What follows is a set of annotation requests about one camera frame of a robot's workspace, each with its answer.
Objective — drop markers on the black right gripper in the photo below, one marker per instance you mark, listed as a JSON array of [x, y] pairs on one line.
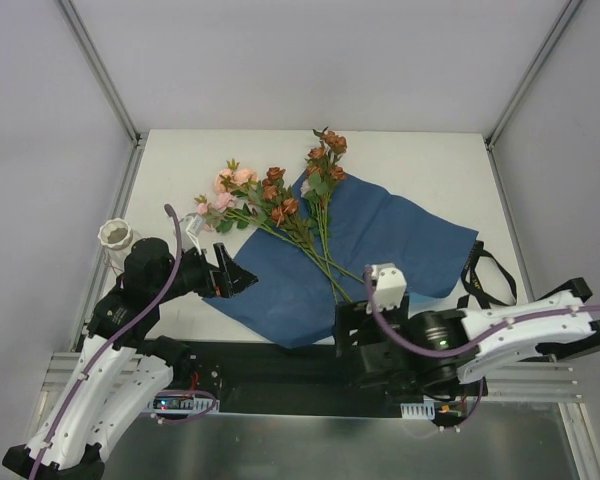
[[350, 326]]

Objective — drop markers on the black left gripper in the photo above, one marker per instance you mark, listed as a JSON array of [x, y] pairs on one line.
[[224, 273]]

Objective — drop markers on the small pink flower stem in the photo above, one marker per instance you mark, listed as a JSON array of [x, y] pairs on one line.
[[222, 214]]

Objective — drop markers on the blue wrapping paper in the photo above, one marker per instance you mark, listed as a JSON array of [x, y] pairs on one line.
[[292, 304]]

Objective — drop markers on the large orange rose stem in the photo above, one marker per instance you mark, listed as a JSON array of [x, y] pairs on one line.
[[288, 219]]

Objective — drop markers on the peach peony flower stem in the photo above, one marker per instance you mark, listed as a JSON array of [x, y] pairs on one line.
[[247, 186]]

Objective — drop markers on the orange and pink flower bouquet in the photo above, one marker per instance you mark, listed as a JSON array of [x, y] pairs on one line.
[[323, 175]]

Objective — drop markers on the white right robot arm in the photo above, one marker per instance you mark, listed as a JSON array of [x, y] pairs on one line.
[[446, 353]]

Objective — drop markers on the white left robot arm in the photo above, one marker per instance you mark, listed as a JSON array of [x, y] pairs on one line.
[[118, 371]]

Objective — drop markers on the white ribbed vase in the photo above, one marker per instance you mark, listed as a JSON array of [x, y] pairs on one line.
[[117, 238]]

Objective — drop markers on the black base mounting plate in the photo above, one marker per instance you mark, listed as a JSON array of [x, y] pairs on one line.
[[260, 378]]

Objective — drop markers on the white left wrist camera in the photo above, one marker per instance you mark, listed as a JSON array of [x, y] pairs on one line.
[[190, 227]]

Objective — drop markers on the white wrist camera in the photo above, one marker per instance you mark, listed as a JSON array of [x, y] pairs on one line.
[[190, 227], [388, 286]]

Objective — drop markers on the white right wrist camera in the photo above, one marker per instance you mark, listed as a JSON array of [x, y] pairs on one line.
[[388, 286]]

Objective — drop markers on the right white cable duct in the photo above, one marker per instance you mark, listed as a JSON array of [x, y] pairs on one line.
[[424, 410]]

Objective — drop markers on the white cable duct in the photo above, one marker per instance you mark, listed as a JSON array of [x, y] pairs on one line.
[[181, 405], [424, 410]]

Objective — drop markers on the left white cable duct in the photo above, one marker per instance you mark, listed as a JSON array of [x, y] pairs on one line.
[[181, 405]]

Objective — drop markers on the right aluminium table rail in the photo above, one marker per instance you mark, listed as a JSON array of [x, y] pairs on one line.
[[508, 213]]

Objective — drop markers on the aluminium front rail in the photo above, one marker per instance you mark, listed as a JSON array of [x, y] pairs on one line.
[[521, 382]]

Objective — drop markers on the left aluminium frame post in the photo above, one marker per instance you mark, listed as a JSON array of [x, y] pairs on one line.
[[98, 68]]

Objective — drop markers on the aluminium frame post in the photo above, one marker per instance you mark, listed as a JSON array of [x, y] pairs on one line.
[[550, 42], [98, 68]]

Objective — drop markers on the right aluminium frame post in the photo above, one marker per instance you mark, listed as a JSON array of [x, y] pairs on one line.
[[550, 42]]

